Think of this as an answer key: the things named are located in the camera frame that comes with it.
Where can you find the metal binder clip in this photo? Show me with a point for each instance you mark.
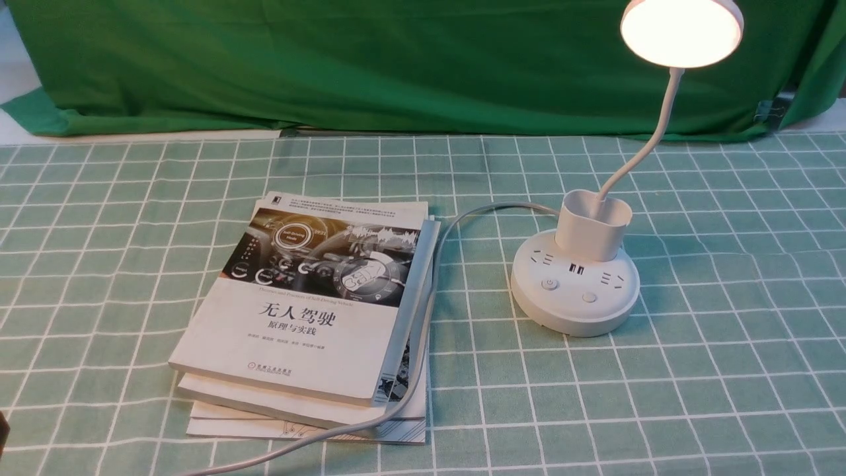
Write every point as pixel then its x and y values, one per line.
pixel 772 112

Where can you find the white desk lamp socket base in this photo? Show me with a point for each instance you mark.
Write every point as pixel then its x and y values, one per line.
pixel 576 279

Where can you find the green checkered tablecloth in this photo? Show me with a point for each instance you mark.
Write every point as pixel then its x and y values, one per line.
pixel 732 361

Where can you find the middle white book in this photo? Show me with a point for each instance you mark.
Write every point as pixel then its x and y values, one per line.
pixel 410 311

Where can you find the top white autonomous driving book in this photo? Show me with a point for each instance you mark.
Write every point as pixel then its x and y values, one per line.
pixel 310 317

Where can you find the green backdrop cloth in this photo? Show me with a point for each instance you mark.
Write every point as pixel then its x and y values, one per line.
pixel 471 67

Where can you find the dark object at left edge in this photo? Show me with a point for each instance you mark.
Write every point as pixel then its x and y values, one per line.
pixel 5 431

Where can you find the bottom white book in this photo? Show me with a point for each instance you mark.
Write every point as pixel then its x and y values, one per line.
pixel 222 409

